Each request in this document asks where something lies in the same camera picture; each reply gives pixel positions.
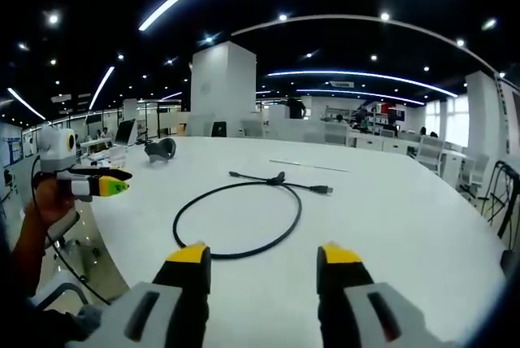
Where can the white armrest office chair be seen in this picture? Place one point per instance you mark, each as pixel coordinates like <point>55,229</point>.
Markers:
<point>65,285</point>

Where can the person's left hand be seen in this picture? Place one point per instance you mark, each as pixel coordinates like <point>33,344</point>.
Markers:
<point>50,197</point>

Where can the tilted monitor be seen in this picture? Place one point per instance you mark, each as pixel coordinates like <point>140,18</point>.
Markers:
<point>125,132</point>

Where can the curved ceiling light strip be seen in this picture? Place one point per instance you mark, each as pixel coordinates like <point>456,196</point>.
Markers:
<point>365,92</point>
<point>365,75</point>

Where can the large white square pillar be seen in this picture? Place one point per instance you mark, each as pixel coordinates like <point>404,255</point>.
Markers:
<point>223,88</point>

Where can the ceiling air vent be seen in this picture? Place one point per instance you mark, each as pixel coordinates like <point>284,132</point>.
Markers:
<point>341,84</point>

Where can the black tripod stand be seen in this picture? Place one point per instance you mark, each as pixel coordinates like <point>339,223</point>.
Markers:
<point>505,222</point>

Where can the person's dark clothing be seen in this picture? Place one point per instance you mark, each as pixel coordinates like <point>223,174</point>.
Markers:
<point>53,327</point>

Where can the white mesh chair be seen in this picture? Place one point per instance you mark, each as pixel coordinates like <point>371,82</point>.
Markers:
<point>430,153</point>
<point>475,175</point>

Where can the white low cabinet row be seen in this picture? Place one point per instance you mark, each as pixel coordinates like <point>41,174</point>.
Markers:
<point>386,142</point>

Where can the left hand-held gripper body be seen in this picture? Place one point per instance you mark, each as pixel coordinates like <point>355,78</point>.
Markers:
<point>57,149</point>

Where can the dark grey headset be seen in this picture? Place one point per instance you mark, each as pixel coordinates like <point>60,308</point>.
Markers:
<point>168,149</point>

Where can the slim white pillar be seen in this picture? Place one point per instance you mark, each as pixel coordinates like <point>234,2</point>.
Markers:
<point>479,112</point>

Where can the short straight ceiling light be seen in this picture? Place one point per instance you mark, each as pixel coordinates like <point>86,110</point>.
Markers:
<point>101,88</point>

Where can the white desk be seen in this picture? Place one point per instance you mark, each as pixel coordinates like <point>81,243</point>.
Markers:
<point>386,234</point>

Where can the black chair back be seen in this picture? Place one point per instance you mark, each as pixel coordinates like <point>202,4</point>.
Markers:
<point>219,129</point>

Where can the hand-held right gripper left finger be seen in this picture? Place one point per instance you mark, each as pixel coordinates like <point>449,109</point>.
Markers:
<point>187,283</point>

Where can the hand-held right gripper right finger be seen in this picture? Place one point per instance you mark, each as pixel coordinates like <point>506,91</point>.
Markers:
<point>341,283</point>

